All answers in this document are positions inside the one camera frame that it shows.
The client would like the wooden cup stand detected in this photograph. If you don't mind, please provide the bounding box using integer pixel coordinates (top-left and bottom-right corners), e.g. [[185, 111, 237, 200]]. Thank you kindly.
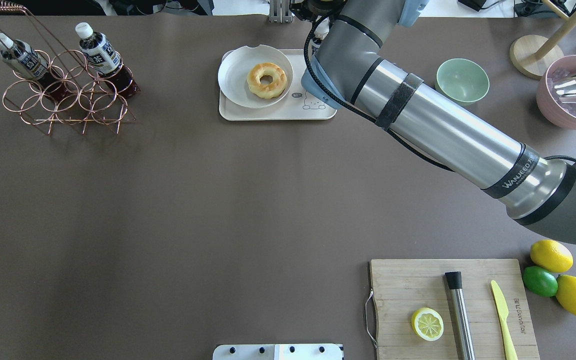
[[509, 0, 576, 80]]

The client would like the wooden cutting board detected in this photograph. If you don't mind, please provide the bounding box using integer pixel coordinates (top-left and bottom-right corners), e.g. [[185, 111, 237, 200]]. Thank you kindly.
[[364, 258, 541, 360]]

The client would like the white round plate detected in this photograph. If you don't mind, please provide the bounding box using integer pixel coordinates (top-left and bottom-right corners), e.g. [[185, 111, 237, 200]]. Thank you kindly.
[[218, 45, 293, 109]]

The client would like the half lemon slice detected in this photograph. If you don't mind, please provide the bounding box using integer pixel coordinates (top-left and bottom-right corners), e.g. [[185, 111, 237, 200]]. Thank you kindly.
[[411, 307, 444, 342]]

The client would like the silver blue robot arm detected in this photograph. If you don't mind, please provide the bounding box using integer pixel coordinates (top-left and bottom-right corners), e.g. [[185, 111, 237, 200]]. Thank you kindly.
[[289, 0, 576, 244]]

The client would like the steel muddler with black tip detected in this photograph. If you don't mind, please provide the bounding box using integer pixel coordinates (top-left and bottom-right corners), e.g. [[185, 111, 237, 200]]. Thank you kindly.
[[445, 271, 476, 360]]

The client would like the pink bowl with ice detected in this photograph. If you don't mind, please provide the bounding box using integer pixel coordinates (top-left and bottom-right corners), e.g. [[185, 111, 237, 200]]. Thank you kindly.
[[536, 55, 576, 130]]

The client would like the green ceramic bowl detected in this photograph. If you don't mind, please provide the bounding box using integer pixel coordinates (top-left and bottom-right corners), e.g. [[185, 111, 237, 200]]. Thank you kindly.
[[434, 58, 490, 106]]

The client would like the tea bottle white cap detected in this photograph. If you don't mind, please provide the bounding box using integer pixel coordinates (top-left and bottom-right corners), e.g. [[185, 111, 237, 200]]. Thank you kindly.
[[310, 18, 330, 56]]

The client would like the cream serving tray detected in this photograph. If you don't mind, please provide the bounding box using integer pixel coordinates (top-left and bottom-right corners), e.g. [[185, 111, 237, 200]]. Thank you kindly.
[[218, 48, 337, 122]]

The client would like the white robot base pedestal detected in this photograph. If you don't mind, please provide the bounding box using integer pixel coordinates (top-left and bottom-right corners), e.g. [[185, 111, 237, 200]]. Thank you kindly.
[[212, 342, 345, 360]]

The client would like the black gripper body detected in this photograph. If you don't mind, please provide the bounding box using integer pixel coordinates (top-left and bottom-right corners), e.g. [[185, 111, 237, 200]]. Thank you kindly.
[[289, 0, 346, 22]]

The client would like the tea bottle in rack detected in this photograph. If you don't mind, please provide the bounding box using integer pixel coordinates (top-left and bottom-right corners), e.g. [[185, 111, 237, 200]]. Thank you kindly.
[[75, 22, 140, 99], [0, 33, 70, 101]]

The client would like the green lime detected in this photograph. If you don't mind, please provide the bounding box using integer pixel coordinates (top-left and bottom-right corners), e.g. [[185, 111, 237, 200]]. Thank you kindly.
[[522, 266, 559, 297]]

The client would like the glazed ring donut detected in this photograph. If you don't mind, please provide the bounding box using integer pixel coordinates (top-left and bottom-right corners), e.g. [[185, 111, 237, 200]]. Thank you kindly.
[[246, 62, 288, 100]]

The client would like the copper wire bottle rack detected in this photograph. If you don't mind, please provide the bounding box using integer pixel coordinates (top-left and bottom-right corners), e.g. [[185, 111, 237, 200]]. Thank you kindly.
[[0, 0, 137, 136]]

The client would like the tea bottle in rack left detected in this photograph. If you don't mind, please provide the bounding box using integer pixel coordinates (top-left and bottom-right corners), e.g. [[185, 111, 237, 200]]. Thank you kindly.
[[75, 22, 140, 99]]

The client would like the yellow plastic knife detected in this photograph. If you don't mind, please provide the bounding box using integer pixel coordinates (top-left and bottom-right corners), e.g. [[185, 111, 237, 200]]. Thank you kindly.
[[490, 280, 519, 360]]

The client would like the upper yellow lemon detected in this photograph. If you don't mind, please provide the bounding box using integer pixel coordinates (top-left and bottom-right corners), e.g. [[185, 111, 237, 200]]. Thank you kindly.
[[529, 239, 574, 273]]

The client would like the tea bottle in rack right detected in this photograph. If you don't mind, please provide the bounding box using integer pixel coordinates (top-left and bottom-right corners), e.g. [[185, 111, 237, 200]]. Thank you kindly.
[[0, 33, 70, 101]]

